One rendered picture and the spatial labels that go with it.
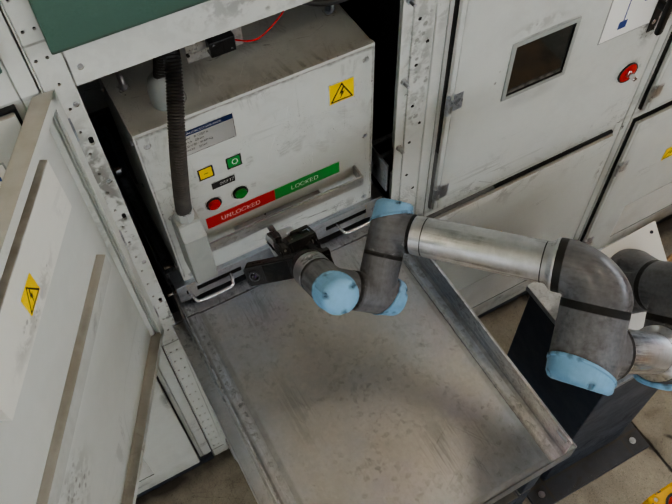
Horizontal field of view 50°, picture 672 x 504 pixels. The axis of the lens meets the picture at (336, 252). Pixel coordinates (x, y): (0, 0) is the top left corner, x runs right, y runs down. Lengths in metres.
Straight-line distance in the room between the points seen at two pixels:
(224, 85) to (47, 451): 0.69
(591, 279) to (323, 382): 0.64
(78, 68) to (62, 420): 0.54
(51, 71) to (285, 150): 0.54
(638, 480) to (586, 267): 1.40
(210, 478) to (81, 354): 1.25
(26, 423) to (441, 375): 0.87
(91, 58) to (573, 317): 0.85
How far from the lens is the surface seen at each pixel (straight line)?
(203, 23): 1.18
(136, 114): 1.37
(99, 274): 1.35
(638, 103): 2.23
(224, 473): 2.46
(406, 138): 1.62
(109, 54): 1.15
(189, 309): 1.73
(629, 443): 2.60
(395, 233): 1.35
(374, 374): 1.62
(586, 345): 1.26
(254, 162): 1.49
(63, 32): 1.09
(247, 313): 1.71
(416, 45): 1.45
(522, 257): 1.29
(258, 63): 1.42
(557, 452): 1.60
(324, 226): 1.75
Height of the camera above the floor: 2.31
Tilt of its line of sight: 56 degrees down
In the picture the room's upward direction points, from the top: 2 degrees counter-clockwise
